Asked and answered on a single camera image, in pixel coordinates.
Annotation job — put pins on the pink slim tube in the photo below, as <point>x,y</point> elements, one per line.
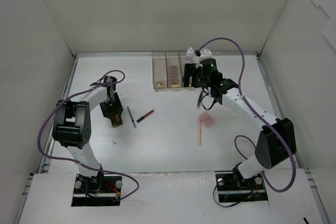
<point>199,132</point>

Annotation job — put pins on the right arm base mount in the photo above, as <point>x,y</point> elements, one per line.
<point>228,192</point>

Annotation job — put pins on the pink-brown eyeshadow palette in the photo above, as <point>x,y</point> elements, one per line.
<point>173,74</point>

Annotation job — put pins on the grey checkered eyeliner pencil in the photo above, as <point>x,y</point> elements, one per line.
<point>131,117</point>

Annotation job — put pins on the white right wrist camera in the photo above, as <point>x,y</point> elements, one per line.
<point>205,53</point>

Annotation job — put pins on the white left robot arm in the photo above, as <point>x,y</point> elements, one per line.
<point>72,125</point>

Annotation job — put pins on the clear three-slot organizer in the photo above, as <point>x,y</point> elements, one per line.
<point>160,65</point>

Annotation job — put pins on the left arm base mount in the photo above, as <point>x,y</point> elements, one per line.
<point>103,190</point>

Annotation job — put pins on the brown eyeshadow palette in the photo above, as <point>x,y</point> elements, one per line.
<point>116,120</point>

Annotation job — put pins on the pink square compact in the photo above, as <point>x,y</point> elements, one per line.
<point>207,119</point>

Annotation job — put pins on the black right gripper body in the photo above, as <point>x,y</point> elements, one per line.
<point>189,70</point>

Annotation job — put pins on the black concealer stick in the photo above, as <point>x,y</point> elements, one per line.
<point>199,100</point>

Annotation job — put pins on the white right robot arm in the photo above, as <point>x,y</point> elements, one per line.
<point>276,138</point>

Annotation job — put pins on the red black lip gloss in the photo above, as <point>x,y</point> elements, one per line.
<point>144,116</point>

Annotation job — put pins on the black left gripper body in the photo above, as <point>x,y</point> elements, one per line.
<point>112,109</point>

